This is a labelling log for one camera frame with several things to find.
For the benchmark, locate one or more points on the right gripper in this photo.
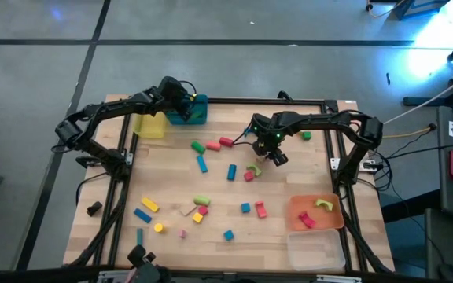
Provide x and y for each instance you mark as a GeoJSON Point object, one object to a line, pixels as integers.
{"type": "Point", "coordinates": [267, 141]}

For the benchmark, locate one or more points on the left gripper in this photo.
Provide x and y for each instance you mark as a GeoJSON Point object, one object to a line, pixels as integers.
{"type": "Point", "coordinates": [173, 94]}

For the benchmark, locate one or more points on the lime green arch block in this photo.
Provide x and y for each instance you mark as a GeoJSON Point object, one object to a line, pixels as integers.
{"type": "Point", "coordinates": [319, 202]}
{"type": "Point", "coordinates": [256, 168]}

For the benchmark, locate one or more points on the red wooden cube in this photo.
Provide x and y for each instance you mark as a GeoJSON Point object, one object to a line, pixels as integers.
{"type": "Point", "coordinates": [203, 210]}
{"type": "Point", "coordinates": [249, 176]}

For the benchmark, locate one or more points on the dark green cylinder block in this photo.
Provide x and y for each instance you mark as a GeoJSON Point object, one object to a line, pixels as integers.
{"type": "Point", "coordinates": [198, 147]}

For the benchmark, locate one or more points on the green wooden cube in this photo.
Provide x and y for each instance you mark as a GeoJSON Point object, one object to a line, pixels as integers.
{"type": "Point", "coordinates": [306, 135]}

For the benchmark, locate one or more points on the pink cylinder block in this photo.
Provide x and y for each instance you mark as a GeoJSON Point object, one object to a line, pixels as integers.
{"type": "Point", "coordinates": [213, 145]}

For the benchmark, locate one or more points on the blue cylinder block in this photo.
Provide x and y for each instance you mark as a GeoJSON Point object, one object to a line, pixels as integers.
{"type": "Point", "coordinates": [231, 172]}

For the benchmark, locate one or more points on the red cylinder block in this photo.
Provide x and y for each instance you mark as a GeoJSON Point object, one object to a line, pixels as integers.
{"type": "Point", "coordinates": [226, 142]}

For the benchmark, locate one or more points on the light blue plank block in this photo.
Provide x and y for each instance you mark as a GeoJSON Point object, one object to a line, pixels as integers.
{"type": "Point", "coordinates": [201, 164]}

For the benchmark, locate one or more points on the blue wooden cube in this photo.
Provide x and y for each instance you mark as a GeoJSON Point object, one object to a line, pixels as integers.
{"type": "Point", "coordinates": [229, 235]}
{"type": "Point", "coordinates": [245, 207]}

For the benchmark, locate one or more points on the lime green cylinder block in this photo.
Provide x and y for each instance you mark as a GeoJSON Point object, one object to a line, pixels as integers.
{"type": "Point", "coordinates": [202, 201]}

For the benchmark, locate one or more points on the yellow wooden cube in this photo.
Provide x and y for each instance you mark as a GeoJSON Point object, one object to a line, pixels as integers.
{"type": "Point", "coordinates": [197, 217]}

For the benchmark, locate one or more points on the yellow plank block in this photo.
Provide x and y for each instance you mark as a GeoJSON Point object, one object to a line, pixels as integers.
{"type": "Point", "coordinates": [149, 204]}

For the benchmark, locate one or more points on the natural wooden plank block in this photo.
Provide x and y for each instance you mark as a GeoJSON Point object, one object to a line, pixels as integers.
{"type": "Point", "coordinates": [187, 212]}

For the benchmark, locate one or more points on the dark blue plank block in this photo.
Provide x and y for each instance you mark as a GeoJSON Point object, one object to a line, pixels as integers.
{"type": "Point", "coordinates": [142, 215]}

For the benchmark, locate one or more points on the yellow short cylinder block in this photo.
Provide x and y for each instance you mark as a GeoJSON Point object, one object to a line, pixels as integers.
{"type": "Point", "coordinates": [158, 227]}

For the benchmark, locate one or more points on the small pink cube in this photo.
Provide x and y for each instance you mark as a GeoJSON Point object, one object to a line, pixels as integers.
{"type": "Point", "coordinates": [182, 234]}

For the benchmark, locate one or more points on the teal plank block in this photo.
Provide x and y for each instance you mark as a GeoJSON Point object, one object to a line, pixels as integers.
{"type": "Point", "coordinates": [139, 236]}

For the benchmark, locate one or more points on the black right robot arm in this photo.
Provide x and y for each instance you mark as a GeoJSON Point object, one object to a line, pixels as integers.
{"type": "Point", "coordinates": [328, 122]}

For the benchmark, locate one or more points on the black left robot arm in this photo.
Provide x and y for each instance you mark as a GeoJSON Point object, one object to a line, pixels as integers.
{"type": "Point", "coordinates": [104, 108]}

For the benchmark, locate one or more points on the green plank block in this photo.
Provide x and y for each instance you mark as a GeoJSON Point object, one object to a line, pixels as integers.
{"type": "Point", "coordinates": [196, 116]}

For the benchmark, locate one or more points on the teal plastic bin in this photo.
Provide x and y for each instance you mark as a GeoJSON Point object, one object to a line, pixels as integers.
{"type": "Point", "coordinates": [204, 110]}

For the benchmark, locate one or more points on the yellow translucent bin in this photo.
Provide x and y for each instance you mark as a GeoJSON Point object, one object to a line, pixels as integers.
{"type": "Point", "coordinates": [149, 127]}

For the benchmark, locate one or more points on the orange translucent bin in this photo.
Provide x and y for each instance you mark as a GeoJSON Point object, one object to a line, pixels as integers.
{"type": "Point", "coordinates": [328, 220]}

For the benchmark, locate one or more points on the clear plastic bin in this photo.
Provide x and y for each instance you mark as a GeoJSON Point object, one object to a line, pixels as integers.
{"type": "Point", "coordinates": [316, 251]}

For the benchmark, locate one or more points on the small black object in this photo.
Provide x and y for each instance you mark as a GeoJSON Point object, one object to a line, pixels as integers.
{"type": "Point", "coordinates": [94, 208]}

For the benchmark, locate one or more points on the black floor bar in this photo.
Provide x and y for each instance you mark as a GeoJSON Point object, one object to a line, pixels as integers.
{"type": "Point", "coordinates": [415, 101]}

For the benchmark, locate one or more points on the dark grey box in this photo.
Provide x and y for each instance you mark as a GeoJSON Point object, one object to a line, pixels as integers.
{"type": "Point", "coordinates": [450, 243]}

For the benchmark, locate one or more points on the blue-lit stand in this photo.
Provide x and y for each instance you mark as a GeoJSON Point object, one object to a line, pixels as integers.
{"type": "Point", "coordinates": [419, 6]}

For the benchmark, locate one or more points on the silver mounting bracket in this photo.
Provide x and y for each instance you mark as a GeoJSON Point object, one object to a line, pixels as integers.
{"type": "Point", "coordinates": [129, 158]}
{"type": "Point", "coordinates": [334, 162]}

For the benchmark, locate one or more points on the black camera device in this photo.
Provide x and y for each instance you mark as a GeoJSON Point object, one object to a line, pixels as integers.
{"type": "Point", "coordinates": [144, 263]}

